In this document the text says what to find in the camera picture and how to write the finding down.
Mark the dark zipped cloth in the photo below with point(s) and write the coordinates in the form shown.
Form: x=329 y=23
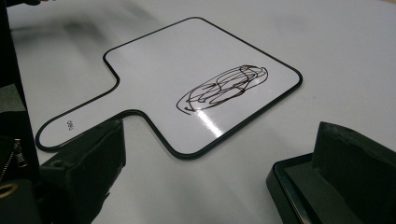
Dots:
x=15 y=155

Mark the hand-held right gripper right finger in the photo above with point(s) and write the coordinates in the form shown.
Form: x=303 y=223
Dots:
x=361 y=174

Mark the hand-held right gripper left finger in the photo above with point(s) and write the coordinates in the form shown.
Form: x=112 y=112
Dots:
x=84 y=174

